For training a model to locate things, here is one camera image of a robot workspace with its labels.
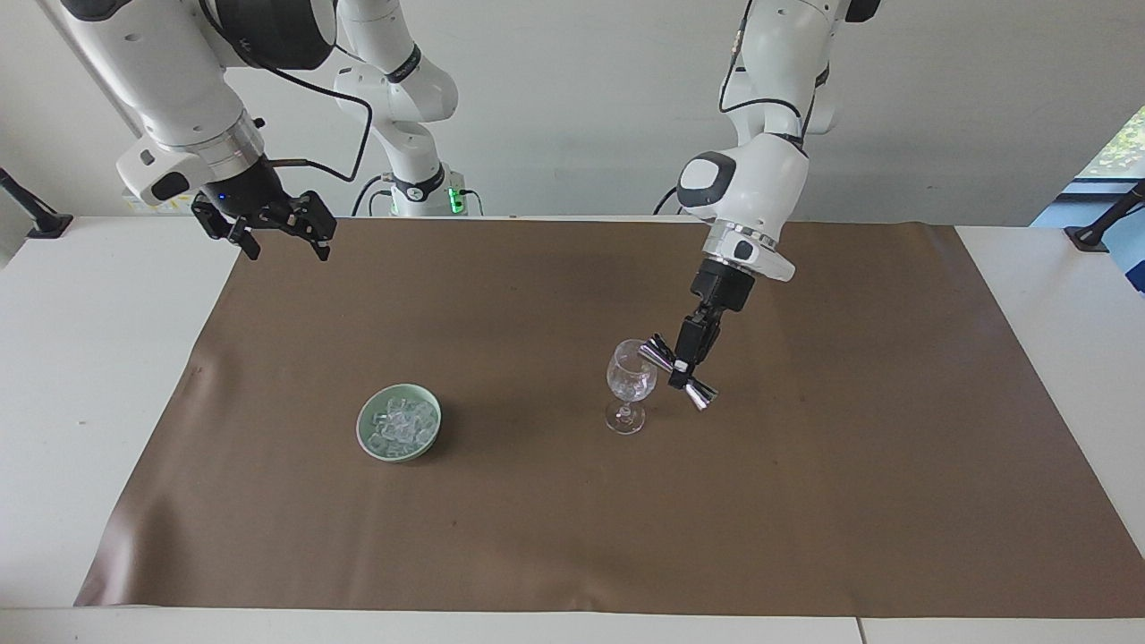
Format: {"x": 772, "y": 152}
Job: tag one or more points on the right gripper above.
{"x": 246, "y": 192}

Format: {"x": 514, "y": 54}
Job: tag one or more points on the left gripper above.
{"x": 723, "y": 284}

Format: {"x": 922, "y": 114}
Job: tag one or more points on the silver double jigger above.
{"x": 702, "y": 394}

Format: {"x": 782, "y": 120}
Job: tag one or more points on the clear wine glass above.
{"x": 631, "y": 380}

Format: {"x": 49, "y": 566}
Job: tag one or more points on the clear ice cube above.
{"x": 376, "y": 422}
{"x": 399, "y": 412}
{"x": 418, "y": 436}
{"x": 422, "y": 416}
{"x": 395, "y": 436}

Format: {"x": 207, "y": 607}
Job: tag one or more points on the pale green bowl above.
{"x": 368, "y": 440}

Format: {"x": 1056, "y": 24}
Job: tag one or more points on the black stand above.
{"x": 40, "y": 219}
{"x": 1096, "y": 233}

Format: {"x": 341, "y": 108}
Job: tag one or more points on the window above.
{"x": 1118, "y": 152}

